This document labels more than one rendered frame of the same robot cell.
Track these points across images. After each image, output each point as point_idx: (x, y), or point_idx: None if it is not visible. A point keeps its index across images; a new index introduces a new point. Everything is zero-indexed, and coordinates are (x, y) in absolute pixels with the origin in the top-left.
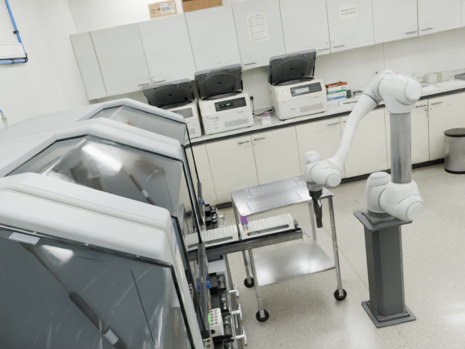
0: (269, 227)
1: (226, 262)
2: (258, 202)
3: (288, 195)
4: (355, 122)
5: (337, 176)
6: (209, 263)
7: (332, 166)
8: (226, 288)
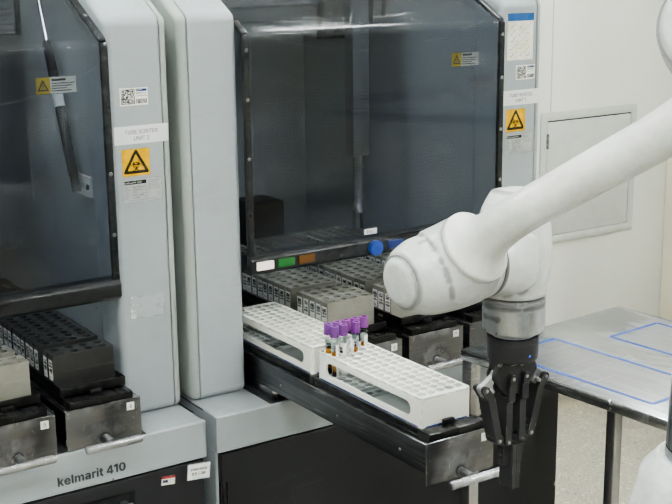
0: (370, 381)
1: (394, 466)
2: (570, 352)
3: (660, 382)
4: (650, 129)
5: (404, 269)
6: (244, 392)
7: (433, 236)
8: (77, 411)
